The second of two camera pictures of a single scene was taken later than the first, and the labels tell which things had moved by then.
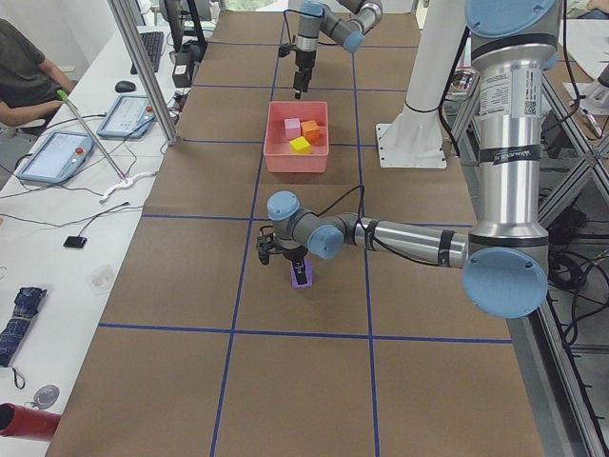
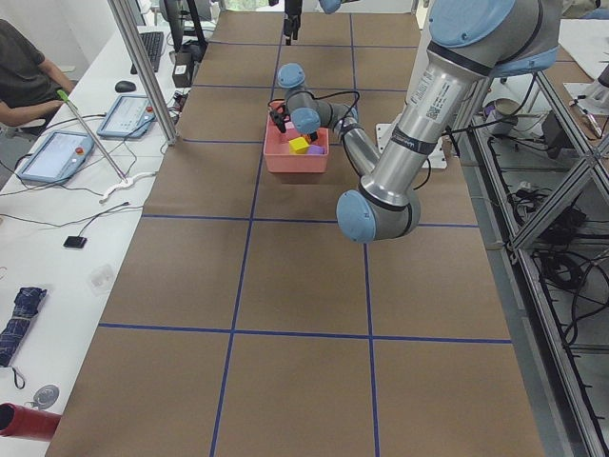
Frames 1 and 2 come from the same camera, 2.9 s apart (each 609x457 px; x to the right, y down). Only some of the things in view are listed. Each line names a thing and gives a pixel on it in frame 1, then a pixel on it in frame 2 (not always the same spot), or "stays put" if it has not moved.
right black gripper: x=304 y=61 to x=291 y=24
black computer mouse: x=125 y=87 stays put
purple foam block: x=308 y=269 to x=315 y=149
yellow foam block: x=300 y=146 stays put
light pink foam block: x=292 y=128 stays put
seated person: x=29 y=84 stays put
